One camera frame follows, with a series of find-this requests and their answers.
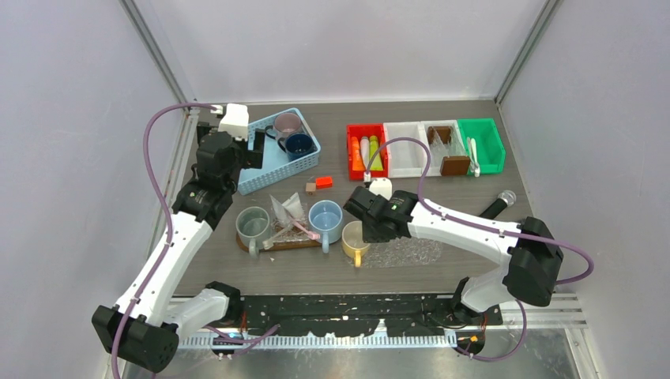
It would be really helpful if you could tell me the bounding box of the cream mug yellow handle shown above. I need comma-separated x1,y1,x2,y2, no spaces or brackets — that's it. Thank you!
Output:
341,220,371,268

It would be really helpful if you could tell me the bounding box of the mauve mug black handle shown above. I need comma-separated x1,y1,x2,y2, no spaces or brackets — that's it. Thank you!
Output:
265,112,303,140

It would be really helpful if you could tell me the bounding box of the light blue mug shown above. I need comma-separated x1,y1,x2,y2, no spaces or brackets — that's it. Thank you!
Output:
308,200,344,253

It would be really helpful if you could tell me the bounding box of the white toothpaste tube red cap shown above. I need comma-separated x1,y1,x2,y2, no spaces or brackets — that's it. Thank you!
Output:
269,195,292,227

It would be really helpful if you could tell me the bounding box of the grey-green mug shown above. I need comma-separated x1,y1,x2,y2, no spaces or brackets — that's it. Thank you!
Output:
235,206,272,257

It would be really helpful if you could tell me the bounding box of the pink toothbrush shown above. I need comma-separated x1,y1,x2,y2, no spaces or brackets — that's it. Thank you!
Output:
292,220,320,241

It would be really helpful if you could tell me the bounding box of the clear textured acrylic holder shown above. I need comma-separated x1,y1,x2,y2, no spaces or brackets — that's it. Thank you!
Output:
263,205,318,249

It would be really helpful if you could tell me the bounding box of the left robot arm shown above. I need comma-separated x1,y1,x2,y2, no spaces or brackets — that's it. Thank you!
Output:
92,128,265,374

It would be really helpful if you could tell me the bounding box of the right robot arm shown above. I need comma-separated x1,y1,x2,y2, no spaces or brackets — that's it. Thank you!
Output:
344,186,563,324

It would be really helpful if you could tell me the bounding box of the clear textured oval tray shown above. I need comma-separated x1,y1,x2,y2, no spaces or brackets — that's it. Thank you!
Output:
362,238,443,268

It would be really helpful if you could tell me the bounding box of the orange toothpaste tube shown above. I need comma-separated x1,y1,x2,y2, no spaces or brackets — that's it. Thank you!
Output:
349,137,366,172

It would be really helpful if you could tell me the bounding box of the small white toothpaste tube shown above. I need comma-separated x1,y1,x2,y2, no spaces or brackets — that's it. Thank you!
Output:
359,137,370,170

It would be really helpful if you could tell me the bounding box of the oval wooden tray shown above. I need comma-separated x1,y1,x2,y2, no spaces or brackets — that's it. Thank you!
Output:
257,230,322,253

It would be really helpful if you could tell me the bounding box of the light blue perforated basket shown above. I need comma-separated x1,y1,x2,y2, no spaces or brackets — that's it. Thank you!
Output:
238,107,322,195

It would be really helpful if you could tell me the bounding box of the dark blue mug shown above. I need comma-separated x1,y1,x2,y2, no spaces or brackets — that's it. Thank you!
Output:
277,133,316,161

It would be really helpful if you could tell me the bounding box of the small wooden cube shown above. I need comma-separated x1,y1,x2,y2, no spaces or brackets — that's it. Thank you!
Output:
305,182,317,196

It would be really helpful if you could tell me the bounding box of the white plastic bin left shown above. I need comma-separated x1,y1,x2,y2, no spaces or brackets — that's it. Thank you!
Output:
383,122,428,178

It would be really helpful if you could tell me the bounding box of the white plastic bin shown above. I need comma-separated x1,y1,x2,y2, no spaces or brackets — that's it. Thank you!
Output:
422,120,469,176
383,122,428,178

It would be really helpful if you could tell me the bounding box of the orange block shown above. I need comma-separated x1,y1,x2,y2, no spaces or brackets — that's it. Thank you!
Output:
314,176,333,190

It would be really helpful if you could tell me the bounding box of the white plastic bin right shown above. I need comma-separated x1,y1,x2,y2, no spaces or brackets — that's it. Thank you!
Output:
422,120,469,176

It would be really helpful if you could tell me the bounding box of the brown wooden holder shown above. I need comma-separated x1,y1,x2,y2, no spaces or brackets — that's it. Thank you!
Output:
439,156,471,177

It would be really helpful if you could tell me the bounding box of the red plastic bin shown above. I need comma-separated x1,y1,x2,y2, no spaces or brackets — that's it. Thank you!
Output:
346,123,390,181

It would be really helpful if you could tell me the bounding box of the black microphone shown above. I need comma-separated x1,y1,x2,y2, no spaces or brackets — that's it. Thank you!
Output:
479,189,517,220

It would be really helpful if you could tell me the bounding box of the green plastic bin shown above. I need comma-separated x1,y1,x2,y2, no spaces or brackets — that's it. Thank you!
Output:
457,118,506,175

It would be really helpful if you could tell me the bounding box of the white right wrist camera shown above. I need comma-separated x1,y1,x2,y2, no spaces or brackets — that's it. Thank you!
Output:
363,172,393,200

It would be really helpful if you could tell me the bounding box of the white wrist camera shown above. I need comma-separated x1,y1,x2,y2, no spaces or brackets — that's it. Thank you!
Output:
210,103,249,141
363,172,393,200

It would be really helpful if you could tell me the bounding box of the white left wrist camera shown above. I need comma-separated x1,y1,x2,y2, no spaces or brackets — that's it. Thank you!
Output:
210,103,249,141

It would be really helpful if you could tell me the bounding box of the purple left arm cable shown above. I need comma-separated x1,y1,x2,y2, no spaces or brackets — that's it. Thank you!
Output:
110,103,281,379

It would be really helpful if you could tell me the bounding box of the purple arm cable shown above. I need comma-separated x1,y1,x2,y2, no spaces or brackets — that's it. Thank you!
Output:
363,137,596,363
110,103,281,379

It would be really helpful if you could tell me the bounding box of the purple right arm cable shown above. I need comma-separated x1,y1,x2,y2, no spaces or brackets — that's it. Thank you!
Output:
363,137,596,363

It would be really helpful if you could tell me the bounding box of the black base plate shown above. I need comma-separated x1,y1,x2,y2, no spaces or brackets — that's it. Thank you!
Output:
211,294,503,337

